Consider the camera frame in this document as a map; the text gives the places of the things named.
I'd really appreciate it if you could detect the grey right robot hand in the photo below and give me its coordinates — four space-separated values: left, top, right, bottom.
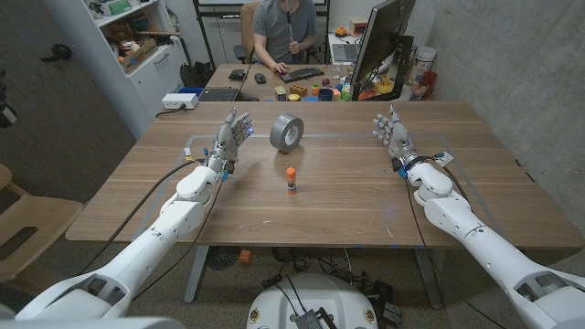
372 104 424 173

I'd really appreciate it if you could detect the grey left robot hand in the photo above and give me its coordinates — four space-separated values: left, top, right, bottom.
204 107 254 174

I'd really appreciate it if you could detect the grey duct tape roll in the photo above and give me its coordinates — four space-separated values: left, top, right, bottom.
269 112 305 154

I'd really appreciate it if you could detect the black laptop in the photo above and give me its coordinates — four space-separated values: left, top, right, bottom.
197 86 241 102

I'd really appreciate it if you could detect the white power box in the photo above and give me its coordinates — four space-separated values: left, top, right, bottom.
161 92 200 111

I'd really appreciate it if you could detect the black backpack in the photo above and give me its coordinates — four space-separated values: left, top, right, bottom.
179 61 215 89

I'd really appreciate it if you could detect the white canister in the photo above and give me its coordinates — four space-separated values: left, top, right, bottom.
409 46 438 86

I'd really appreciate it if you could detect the white shelf cabinet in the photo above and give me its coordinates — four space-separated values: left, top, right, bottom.
40 0 191 139

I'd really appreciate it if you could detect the black keyboard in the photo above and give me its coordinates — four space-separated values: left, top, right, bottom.
278 66 324 84

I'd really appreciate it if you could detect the black computer monitor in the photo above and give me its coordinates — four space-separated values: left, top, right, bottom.
350 0 417 100

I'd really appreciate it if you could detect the silver laptop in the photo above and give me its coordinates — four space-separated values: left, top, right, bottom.
331 42 363 64

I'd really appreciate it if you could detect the tan office chair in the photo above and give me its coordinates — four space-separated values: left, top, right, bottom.
233 1 262 65

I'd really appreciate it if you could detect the round black floor fan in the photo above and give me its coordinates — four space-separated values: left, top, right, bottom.
206 245 241 271

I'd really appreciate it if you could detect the cardboard box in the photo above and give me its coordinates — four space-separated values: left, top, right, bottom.
119 38 159 74

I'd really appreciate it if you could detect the person in grey t-shirt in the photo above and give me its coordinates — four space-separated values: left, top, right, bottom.
252 0 318 75

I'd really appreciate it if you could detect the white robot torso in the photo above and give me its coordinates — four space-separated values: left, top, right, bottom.
246 272 379 329

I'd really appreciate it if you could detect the wooden chair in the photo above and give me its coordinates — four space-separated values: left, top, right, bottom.
0 164 84 284

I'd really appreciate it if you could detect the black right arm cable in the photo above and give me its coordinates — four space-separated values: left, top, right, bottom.
404 177 508 329

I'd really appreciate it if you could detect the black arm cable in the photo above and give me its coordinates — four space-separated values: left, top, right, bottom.
80 158 207 276
404 177 508 329

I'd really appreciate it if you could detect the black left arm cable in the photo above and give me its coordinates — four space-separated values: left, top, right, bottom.
80 158 207 276

